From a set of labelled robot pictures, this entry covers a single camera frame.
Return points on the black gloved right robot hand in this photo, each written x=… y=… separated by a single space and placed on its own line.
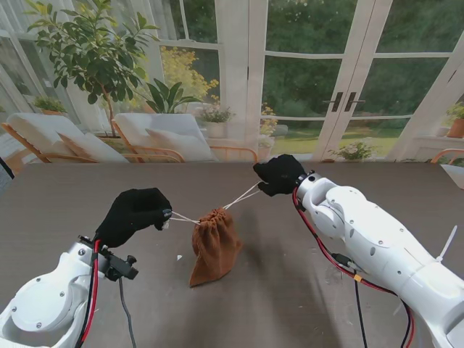
x=281 y=174

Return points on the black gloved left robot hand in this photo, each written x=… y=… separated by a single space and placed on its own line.
x=134 y=215

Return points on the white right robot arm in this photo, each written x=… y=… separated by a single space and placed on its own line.
x=384 y=239

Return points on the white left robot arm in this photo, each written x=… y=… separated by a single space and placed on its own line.
x=47 y=301

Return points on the printed sunroom backdrop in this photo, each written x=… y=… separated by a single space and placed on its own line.
x=308 y=79

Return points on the dark object at table edge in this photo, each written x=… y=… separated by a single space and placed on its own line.
x=5 y=175

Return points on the white paper sheet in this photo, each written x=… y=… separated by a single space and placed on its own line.
x=455 y=174

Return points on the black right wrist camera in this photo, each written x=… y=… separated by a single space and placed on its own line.
x=300 y=204

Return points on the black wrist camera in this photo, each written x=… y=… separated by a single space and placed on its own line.
x=121 y=268
x=300 y=204

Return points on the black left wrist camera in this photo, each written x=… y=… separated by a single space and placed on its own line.
x=121 y=268

